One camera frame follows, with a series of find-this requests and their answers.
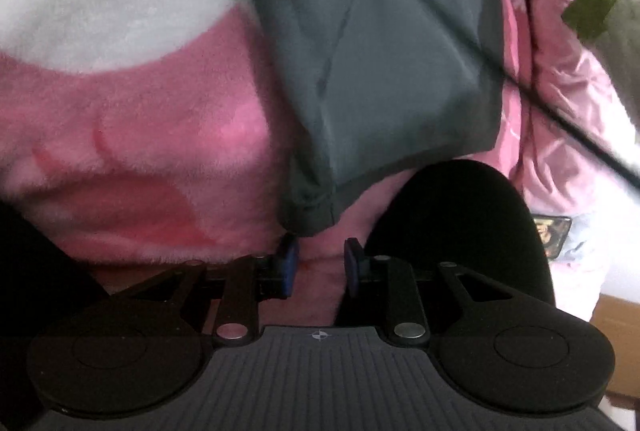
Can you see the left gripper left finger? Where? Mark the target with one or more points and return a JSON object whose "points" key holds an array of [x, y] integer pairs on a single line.
{"points": [[250, 281]]}

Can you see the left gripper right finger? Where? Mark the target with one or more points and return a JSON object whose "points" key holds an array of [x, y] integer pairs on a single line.
{"points": [[381, 292]]}

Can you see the dark grey garment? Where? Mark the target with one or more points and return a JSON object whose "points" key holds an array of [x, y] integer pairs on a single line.
{"points": [[379, 87]]}

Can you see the pink floral bed blanket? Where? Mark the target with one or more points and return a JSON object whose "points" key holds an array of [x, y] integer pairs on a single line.
{"points": [[135, 135]]}

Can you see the cardboard box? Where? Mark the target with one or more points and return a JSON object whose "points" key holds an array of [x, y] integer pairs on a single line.
{"points": [[619, 320]]}

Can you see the pink grey quilt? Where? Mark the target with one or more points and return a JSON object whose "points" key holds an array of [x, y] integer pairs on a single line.
{"points": [[555, 175]]}

